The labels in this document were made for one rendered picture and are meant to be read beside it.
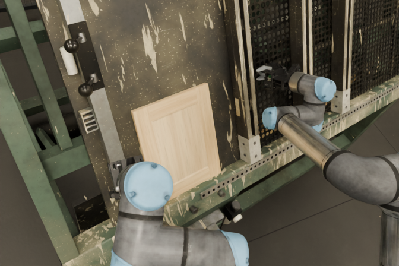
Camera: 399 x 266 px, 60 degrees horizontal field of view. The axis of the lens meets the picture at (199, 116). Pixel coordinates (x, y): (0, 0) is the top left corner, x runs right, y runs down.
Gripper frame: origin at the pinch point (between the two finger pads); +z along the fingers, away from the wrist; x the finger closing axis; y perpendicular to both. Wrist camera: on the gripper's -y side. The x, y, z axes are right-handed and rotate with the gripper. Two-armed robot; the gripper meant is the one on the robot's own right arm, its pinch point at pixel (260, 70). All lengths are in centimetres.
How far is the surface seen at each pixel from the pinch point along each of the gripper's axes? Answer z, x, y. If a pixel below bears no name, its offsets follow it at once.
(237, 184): -3, 46, 21
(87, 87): -13, -20, 72
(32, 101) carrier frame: 146, 27, 76
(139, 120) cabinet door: 0, 1, 56
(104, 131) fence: -2, -1, 69
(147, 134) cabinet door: 0, 7, 54
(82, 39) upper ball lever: -4, -30, 68
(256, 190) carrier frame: 39, 98, -23
